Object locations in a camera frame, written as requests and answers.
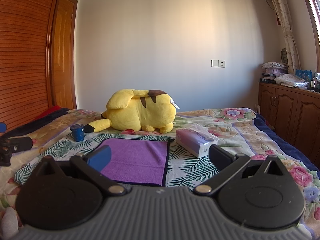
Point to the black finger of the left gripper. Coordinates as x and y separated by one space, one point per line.
10 144

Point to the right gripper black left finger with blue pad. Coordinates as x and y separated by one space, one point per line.
89 168

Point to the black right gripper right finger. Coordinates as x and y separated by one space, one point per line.
228 165

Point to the purple microfiber towel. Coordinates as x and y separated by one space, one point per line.
137 162

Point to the blue cylindrical cup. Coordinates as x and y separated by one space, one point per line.
77 131

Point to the floral bed cover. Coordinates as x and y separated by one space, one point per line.
239 130

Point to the white tissue pack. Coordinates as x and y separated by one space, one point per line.
196 139

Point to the dark blue red blanket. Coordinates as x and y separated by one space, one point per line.
42 120

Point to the yellow Pikachu plush toy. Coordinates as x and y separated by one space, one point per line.
146 110

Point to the wooden side cabinet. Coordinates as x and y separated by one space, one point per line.
294 115

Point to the folded white cloth pile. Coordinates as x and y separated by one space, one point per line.
291 80

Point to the stacked boxes and linens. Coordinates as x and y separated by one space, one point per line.
271 70

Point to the blue boxes on cabinet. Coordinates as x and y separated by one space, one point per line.
307 75

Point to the wooden door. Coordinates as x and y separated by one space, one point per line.
63 54

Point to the wooden slatted wardrobe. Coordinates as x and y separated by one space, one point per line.
26 42

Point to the patterned beige curtain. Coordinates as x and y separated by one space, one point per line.
283 12

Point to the white wall socket plate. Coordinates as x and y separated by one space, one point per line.
218 63

